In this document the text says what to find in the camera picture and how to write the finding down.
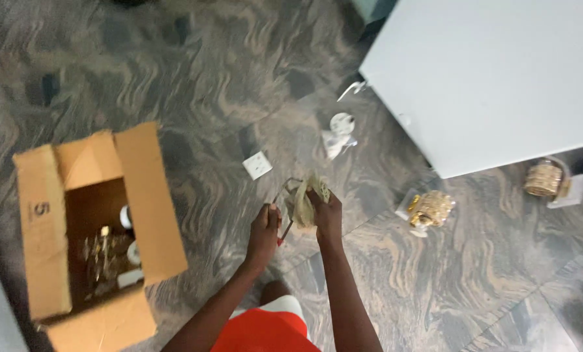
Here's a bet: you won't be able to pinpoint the dark red-tipped tool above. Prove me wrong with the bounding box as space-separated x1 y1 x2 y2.
271 177 305 247

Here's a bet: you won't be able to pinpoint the open cardboard box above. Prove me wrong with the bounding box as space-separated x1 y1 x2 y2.
12 121 189 352

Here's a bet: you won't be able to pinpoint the white table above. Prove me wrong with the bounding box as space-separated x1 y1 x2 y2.
359 0 583 180

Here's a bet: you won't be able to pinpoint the person's right hand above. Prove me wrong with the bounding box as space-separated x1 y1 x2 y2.
306 188 344 245

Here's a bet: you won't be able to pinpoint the person's left hand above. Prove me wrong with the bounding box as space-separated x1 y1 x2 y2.
246 203 283 268

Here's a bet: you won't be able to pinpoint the gold bangles in clear packet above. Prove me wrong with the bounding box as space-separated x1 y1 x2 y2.
395 189 457 239

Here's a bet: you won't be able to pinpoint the gold bangle set on card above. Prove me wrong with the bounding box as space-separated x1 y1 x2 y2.
523 155 583 210

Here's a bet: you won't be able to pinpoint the clear bag of gold jewelry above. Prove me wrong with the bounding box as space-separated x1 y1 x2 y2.
284 172 331 229

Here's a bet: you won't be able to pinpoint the white square packet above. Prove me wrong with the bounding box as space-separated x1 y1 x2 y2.
242 151 273 181

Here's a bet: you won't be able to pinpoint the white paper strip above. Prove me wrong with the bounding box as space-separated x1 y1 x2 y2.
337 81 368 102

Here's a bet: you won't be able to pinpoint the person's orange and white clothing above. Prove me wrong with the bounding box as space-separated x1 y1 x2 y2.
210 280 321 352

